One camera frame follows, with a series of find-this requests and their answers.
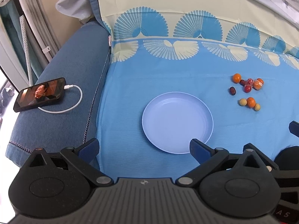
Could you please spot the red fruit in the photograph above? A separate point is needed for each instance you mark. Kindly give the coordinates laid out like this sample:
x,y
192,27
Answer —
x,y
247,88
249,81

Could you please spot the dark red jujube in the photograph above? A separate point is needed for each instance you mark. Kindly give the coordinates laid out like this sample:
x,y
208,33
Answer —
x,y
242,82
232,91

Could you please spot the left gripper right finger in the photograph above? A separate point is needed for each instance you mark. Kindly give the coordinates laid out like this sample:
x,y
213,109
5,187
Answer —
x,y
209,159

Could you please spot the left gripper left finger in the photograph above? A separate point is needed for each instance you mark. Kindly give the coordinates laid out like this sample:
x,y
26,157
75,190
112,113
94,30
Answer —
x,y
79,159

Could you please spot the light blue round plate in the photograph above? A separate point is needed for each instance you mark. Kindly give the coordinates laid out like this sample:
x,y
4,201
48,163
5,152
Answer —
x,y
171,120

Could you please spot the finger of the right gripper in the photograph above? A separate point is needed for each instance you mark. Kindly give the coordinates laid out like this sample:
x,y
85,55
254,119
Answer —
x,y
294,128

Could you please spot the blue fabric sofa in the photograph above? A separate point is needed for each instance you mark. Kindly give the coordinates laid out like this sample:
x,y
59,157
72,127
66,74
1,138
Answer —
x,y
62,107

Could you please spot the yellow-green longan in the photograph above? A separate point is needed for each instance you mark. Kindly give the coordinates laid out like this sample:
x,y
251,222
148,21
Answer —
x,y
242,102
257,107

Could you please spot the small orange tangerine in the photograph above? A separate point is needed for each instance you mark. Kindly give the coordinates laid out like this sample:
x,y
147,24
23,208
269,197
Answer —
x,y
261,82

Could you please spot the black smartphone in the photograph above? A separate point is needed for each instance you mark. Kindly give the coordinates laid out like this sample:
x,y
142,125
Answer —
x,y
42,94

